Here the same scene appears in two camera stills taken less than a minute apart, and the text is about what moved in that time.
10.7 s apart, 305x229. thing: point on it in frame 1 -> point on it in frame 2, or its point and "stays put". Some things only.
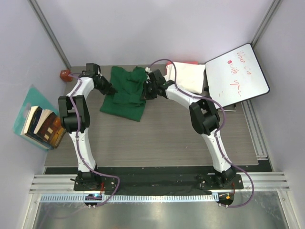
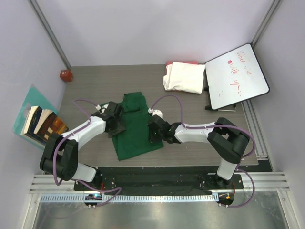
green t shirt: [128, 101] -> [135, 140]
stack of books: [44, 128] stays put
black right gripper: [145, 96] -> [152, 138]
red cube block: [64, 75] stays put
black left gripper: [109, 89] -> [120, 128]
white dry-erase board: [236, 76] stays put
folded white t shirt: [189, 77] stays put
